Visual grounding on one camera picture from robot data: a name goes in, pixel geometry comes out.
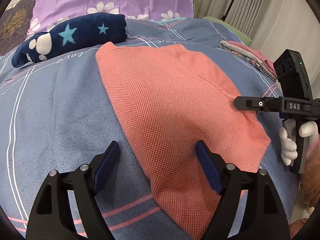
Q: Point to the white gloved right hand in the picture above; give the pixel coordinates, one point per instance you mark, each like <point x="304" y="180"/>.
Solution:
<point x="287" y="135"/>

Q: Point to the purple floral pillow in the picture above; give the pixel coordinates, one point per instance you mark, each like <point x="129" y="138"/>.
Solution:
<point x="49" y="13"/>

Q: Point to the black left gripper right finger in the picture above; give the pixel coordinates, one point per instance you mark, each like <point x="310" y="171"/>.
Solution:
<point x="249" y="205"/>

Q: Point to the green blanket edge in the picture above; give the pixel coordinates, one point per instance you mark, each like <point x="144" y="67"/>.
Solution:
<point x="243" y="37"/>

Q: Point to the blue striped bed sheet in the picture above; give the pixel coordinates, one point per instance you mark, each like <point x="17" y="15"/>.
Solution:
<point x="57" y="115"/>

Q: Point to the stack of folded clothes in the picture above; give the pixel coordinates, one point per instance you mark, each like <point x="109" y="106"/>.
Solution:
<point x="255" y="57"/>

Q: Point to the beige curtain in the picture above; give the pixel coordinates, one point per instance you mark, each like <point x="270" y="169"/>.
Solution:
<point x="261" y="20"/>

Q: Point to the navy star fleece garment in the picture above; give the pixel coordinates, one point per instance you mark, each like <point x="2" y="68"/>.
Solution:
<point x="74" y="34"/>

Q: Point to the salmon pink knit garment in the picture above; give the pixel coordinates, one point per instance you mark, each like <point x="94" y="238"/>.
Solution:
<point x="166" y="100"/>

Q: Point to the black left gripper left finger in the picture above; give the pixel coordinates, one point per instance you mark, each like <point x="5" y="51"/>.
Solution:
<point x="65" y="206"/>

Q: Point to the dark brown patterned pillow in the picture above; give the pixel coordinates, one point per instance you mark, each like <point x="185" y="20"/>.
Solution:
<point x="15" y="23"/>

